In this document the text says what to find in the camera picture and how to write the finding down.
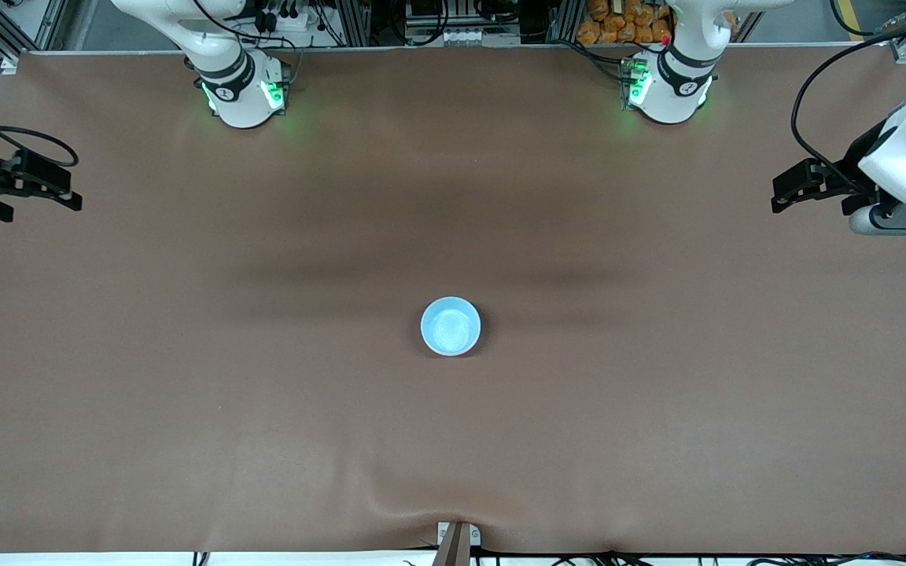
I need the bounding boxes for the grey metal clamp bracket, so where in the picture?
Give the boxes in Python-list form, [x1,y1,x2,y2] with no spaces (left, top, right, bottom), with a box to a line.
[437,521,481,566]

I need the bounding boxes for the blue bowl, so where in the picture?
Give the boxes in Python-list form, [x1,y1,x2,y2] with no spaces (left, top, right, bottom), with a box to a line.
[421,296,482,358]

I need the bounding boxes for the white power strip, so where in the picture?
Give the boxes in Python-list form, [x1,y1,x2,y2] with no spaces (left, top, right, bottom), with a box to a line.
[255,0,322,34]

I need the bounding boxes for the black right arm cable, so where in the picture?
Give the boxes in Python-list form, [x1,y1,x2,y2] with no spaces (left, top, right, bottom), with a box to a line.
[0,98,79,167]

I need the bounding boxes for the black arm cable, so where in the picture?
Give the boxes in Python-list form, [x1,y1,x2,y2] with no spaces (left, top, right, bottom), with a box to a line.
[791,17,906,193]
[0,98,79,167]

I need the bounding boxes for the orange snack bags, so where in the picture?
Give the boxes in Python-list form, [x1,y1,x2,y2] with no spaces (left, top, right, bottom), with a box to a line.
[576,0,737,46]

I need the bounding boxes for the brown table mat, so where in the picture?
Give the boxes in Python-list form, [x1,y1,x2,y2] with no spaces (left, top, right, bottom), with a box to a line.
[0,43,906,555]

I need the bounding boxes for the aluminium frame post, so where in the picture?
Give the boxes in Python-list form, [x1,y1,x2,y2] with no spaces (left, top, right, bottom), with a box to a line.
[335,0,371,46]
[547,0,580,44]

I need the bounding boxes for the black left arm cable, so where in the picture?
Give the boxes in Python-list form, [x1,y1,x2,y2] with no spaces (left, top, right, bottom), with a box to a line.
[791,17,906,193]

